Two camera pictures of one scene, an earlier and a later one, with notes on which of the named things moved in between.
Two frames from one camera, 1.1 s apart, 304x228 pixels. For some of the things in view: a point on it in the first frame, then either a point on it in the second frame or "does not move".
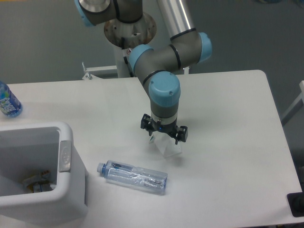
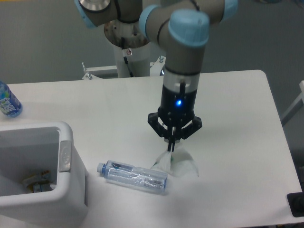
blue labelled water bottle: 10,105 does not move
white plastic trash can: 26,149 does not move
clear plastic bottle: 134,175 does not move
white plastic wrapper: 166,144 -> 179,161
